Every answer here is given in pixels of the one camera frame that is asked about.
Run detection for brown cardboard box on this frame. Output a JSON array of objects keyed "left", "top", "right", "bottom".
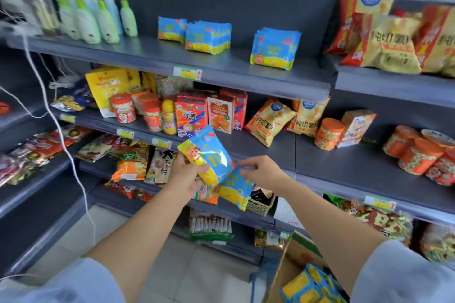
[{"left": 264, "top": 230, "right": 353, "bottom": 303}]

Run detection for large yellow chip bag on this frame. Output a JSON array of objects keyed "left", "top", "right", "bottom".
[
  {"left": 326, "top": 0, "right": 396, "bottom": 56},
  {"left": 414, "top": 4, "right": 455, "bottom": 78},
  {"left": 340, "top": 14, "right": 423, "bottom": 75}
]

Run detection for red brown snack packet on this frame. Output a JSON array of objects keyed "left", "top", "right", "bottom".
[{"left": 76, "top": 134, "right": 123, "bottom": 164}]

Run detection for pile of red snack packets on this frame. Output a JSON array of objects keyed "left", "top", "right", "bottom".
[{"left": 0, "top": 125, "right": 94, "bottom": 187}]

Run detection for red white biscuit box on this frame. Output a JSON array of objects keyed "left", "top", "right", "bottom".
[{"left": 207, "top": 95, "right": 235, "bottom": 134}]

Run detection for person's left forearm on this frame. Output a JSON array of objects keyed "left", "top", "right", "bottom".
[{"left": 84, "top": 186, "right": 200, "bottom": 303}]

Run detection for clear wrapped snack packets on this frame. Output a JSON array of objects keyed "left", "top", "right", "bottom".
[{"left": 155, "top": 75, "right": 195, "bottom": 100}]

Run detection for pile of blue yellow packets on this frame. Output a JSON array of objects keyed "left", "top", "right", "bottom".
[{"left": 280, "top": 263, "right": 351, "bottom": 303}]

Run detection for green orange snack packet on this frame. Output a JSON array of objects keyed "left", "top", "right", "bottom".
[{"left": 110, "top": 142, "right": 150, "bottom": 183}]

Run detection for red flat snack packet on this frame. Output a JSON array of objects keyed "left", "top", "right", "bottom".
[{"left": 103, "top": 181, "right": 154, "bottom": 203}]

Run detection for orange white carton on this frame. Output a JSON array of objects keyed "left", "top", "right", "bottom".
[{"left": 337, "top": 109, "right": 377, "bottom": 149}]

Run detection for red blue biscuit box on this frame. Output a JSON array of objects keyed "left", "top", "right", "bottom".
[{"left": 176, "top": 93, "right": 209, "bottom": 138}]

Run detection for person's right hand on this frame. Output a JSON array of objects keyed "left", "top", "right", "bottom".
[{"left": 237, "top": 155, "right": 286, "bottom": 195}]

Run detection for white paper sheet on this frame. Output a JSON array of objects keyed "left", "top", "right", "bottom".
[{"left": 273, "top": 198, "right": 305, "bottom": 231}]

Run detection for blue metal frame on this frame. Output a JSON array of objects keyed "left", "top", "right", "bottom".
[{"left": 248, "top": 259, "right": 279, "bottom": 303}]

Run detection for dark packets in basket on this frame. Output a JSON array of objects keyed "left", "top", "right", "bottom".
[{"left": 250, "top": 186, "right": 274, "bottom": 206}]

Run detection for blue gold snack packets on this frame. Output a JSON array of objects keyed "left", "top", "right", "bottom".
[{"left": 51, "top": 78, "right": 95, "bottom": 112}]

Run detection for white plastic basket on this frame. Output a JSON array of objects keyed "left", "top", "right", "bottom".
[{"left": 246, "top": 191, "right": 277, "bottom": 217}]

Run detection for light blue sleeve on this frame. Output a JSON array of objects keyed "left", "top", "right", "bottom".
[
  {"left": 0, "top": 257, "right": 127, "bottom": 303},
  {"left": 350, "top": 240, "right": 455, "bottom": 303}
]

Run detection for row of green pump bottles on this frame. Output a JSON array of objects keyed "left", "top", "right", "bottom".
[{"left": 57, "top": 0, "right": 138, "bottom": 45}]

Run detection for light blue left sleeve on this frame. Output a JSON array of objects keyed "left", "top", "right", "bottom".
[{"left": 0, "top": 257, "right": 127, "bottom": 303}]

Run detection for green white stick pack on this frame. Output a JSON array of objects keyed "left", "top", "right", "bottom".
[{"left": 188, "top": 208, "right": 234, "bottom": 246}]

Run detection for light blue right sleeve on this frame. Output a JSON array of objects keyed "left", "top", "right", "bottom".
[{"left": 350, "top": 240, "right": 455, "bottom": 303}]

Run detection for yellow pouches behind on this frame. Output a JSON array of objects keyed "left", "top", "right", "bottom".
[{"left": 126, "top": 68, "right": 158, "bottom": 94}]

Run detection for white hanging cord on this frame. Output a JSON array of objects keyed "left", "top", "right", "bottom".
[{"left": 0, "top": 20, "right": 97, "bottom": 280}]

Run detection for red green snack bag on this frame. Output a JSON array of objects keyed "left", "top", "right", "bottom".
[
  {"left": 421, "top": 223, "right": 455, "bottom": 265},
  {"left": 324, "top": 194, "right": 415, "bottom": 244}
]

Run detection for blue snack packet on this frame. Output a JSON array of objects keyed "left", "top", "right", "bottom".
[
  {"left": 177, "top": 125, "right": 237, "bottom": 190},
  {"left": 218, "top": 167, "right": 255, "bottom": 212}
]

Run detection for small yellow bottle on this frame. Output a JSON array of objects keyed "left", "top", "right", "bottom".
[{"left": 161, "top": 99, "right": 177, "bottom": 136}]

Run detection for person's left hand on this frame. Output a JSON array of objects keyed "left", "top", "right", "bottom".
[{"left": 165, "top": 152, "right": 211, "bottom": 196}]

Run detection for row of clear boxed bottles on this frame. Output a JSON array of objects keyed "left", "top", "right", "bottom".
[{"left": 0, "top": 0, "right": 61, "bottom": 36}]

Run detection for red lidded snack cup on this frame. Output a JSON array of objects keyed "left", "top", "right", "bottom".
[
  {"left": 142, "top": 100, "right": 163, "bottom": 132},
  {"left": 109, "top": 93, "right": 137, "bottom": 124},
  {"left": 131, "top": 88, "right": 159, "bottom": 110}
]

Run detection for small yellow chip bag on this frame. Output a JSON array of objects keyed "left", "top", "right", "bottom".
[
  {"left": 284, "top": 96, "right": 331, "bottom": 138},
  {"left": 245, "top": 98, "right": 298, "bottom": 148}
]

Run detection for person's right forearm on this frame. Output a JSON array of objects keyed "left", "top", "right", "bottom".
[{"left": 277, "top": 178, "right": 389, "bottom": 296}]

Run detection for green clear snack packet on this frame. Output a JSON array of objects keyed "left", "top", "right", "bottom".
[{"left": 254, "top": 228, "right": 291, "bottom": 251}]

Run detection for orange lidded snack cup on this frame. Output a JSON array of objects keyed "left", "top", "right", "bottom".
[
  {"left": 382, "top": 125, "right": 422, "bottom": 159},
  {"left": 314, "top": 118, "right": 346, "bottom": 151},
  {"left": 398, "top": 138, "right": 446, "bottom": 176},
  {"left": 424, "top": 148, "right": 455, "bottom": 186}
]

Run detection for white lidded snack cup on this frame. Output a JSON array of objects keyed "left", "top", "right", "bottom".
[{"left": 421, "top": 129, "right": 455, "bottom": 149}]

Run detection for stack of blue packets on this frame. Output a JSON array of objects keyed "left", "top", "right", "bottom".
[
  {"left": 250, "top": 27, "right": 302, "bottom": 71},
  {"left": 184, "top": 20, "right": 232, "bottom": 56},
  {"left": 157, "top": 16, "right": 188, "bottom": 44}
]

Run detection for yellow standing pouch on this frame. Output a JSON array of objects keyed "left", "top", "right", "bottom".
[{"left": 85, "top": 67, "right": 131, "bottom": 118}]

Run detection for grey metal shelf unit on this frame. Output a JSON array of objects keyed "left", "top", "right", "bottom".
[
  {"left": 6, "top": 0, "right": 338, "bottom": 266},
  {"left": 0, "top": 42, "right": 102, "bottom": 278},
  {"left": 295, "top": 0, "right": 455, "bottom": 229}
]

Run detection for white black snack packet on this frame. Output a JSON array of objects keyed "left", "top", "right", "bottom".
[{"left": 144, "top": 148, "right": 178, "bottom": 186}]

